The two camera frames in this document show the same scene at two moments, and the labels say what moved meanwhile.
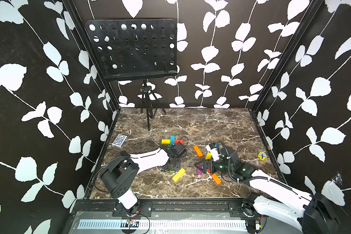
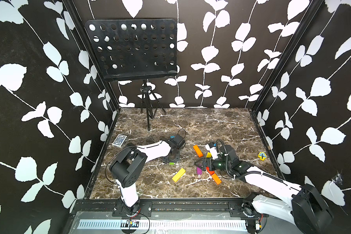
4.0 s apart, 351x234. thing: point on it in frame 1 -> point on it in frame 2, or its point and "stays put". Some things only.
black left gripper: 177,167 -> 176,159
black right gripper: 206,163 stays put
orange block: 198,151 stays put
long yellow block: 179,174 stays put
